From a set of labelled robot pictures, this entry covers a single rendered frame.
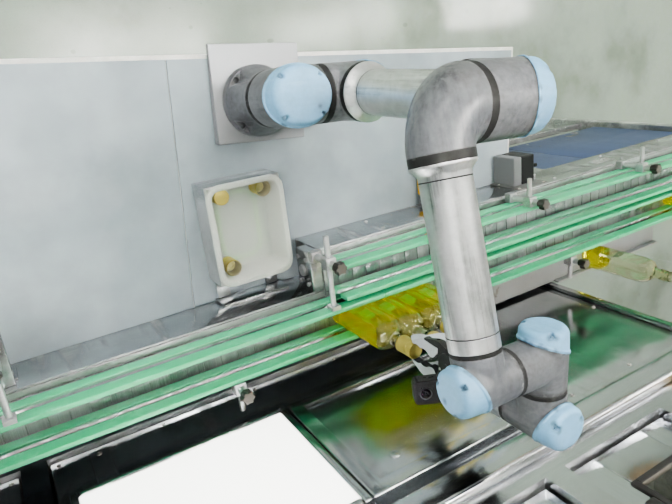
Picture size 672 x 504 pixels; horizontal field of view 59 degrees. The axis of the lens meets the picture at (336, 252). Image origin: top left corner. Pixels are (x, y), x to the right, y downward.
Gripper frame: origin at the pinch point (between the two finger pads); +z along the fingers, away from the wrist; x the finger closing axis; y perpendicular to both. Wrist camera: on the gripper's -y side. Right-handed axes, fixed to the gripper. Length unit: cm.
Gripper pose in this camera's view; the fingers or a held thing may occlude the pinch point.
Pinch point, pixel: (413, 349)
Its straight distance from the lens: 120.0
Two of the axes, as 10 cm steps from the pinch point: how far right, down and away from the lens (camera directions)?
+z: -5.1, -2.3, 8.3
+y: 8.6, -2.1, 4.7
